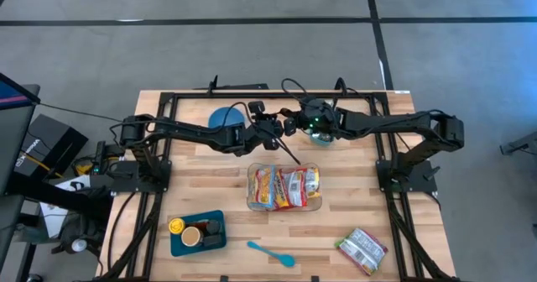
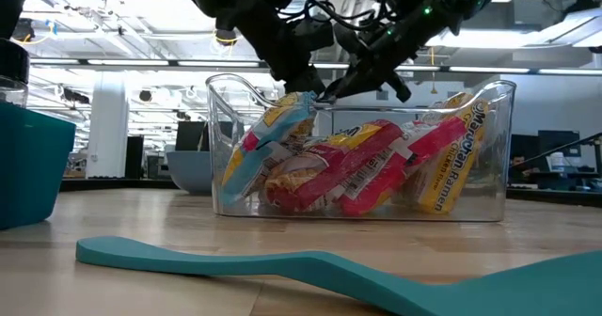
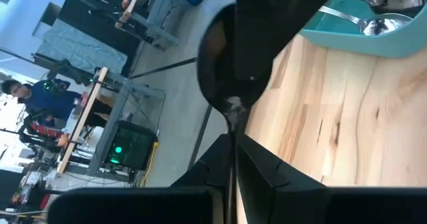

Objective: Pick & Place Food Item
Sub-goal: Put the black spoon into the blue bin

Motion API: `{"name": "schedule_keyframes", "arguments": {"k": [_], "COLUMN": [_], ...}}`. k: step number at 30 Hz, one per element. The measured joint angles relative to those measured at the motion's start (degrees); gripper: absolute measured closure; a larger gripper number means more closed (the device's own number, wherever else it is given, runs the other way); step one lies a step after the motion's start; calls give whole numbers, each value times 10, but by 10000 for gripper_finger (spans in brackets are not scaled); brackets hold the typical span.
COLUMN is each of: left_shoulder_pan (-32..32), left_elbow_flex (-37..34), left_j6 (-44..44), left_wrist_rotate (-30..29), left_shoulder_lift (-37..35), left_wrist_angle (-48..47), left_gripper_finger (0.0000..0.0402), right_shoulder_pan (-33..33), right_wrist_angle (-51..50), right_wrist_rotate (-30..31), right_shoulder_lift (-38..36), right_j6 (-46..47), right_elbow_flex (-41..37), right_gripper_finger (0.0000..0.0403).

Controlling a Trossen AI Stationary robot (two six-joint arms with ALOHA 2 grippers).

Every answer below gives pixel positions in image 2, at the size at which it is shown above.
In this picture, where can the red ramen noodle packet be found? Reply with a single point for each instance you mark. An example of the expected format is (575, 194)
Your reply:
(329, 170)
(390, 179)

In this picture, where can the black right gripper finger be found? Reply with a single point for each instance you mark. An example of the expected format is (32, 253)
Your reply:
(371, 71)
(353, 41)

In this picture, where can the clear plastic bin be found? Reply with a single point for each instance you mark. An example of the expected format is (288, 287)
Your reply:
(498, 175)

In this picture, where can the blue bowl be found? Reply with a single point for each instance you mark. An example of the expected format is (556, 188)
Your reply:
(188, 170)

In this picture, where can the person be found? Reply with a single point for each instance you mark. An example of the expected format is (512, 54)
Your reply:
(519, 163)

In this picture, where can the blue ramen noodle packet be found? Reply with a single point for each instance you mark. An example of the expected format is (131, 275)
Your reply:
(263, 142)

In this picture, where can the yellow chicken ramen packet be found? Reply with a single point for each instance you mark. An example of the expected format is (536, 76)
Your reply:
(451, 175)

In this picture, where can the white bottle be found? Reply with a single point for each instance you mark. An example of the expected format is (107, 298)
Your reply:
(557, 162)

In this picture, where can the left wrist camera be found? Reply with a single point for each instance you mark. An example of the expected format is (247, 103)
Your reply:
(312, 34)

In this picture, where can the dark desk monitor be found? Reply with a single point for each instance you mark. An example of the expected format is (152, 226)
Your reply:
(190, 135)
(559, 142)

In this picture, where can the long ceiling light bar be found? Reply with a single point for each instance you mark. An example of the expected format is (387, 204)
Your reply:
(117, 62)

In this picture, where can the dark teal plastic tray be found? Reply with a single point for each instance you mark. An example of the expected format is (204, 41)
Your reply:
(33, 165)

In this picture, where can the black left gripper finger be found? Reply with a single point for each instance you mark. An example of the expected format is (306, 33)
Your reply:
(282, 52)

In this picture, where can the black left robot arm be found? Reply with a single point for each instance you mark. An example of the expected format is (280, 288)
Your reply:
(14, 1)

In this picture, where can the black cabinet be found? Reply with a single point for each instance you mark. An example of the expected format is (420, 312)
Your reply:
(134, 158)

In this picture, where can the glass spice jar black lid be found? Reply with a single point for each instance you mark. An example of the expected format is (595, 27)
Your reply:
(11, 67)

